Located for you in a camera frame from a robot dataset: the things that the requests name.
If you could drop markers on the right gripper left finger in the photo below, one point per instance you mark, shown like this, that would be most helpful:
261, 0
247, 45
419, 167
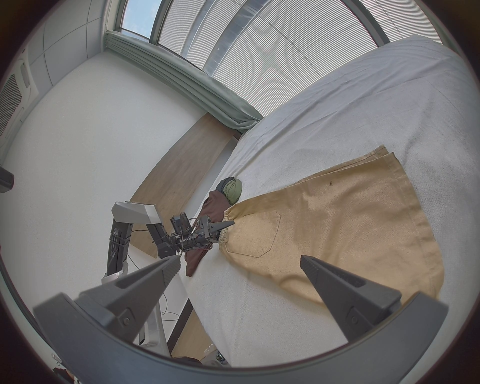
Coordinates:
138, 296

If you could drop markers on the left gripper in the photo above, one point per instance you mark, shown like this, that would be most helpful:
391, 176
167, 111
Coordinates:
204, 236

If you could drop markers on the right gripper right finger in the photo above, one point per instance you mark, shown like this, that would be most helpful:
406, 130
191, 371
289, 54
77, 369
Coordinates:
345, 300

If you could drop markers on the tan shorts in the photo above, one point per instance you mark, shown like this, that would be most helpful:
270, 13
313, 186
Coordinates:
337, 225

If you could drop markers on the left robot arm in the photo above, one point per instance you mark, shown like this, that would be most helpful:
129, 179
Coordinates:
135, 212

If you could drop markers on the bed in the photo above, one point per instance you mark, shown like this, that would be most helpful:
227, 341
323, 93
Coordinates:
337, 112

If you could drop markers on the brown shorts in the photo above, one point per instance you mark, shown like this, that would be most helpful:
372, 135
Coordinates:
215, 204

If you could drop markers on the green garment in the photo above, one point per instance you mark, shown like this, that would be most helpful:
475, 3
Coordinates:
233, 191

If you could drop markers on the grey-green curtain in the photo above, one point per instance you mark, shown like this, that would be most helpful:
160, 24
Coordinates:
187, 78

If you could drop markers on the window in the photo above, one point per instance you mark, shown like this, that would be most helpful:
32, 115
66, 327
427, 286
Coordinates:
281, 45

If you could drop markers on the ceiling air conditioner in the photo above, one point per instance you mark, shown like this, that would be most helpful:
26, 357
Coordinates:
15, 97

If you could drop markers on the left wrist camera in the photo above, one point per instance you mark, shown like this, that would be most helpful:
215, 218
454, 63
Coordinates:
204, 222

